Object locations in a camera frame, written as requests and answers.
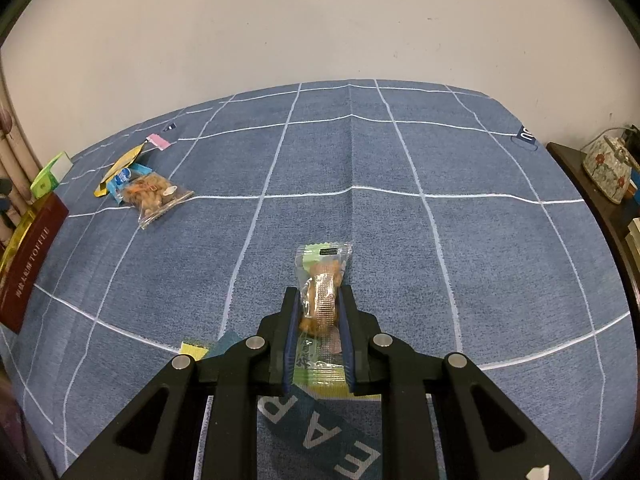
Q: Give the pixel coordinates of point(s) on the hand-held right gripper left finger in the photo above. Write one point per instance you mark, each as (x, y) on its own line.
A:
(289, 345)

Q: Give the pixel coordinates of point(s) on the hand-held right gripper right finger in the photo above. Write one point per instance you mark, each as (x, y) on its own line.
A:
(348, 355)

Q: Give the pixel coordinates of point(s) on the green clear pastry packet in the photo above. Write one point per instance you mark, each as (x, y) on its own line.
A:
(322, 290)

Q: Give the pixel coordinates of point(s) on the blue grid printed blanket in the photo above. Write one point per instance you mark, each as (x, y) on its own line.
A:
(400, 240)

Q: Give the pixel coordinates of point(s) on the clear packet of nuts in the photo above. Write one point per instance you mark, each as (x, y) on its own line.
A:
(147, 195)

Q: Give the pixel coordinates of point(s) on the blue snack packet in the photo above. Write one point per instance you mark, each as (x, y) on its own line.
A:
(120, 177)

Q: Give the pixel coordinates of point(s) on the yellow snack packet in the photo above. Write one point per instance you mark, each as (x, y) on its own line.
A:
(127, 157)

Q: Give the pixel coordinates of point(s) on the dark red candy box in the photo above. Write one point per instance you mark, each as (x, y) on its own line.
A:
(32, 270)

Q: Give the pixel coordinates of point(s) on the dark wooden side table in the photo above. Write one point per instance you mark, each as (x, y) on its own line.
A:
(590, 195)

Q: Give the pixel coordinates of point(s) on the gold tray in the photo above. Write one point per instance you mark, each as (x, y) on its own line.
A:
(17, 232)

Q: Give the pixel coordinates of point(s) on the green and white box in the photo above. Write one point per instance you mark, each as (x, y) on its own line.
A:
(47, 177)

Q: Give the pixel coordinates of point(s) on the stack of books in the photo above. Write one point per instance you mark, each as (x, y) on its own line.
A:
(634, 240)

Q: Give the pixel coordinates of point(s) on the floral ceramic teapot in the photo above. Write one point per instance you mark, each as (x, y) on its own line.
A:
(607, 170)

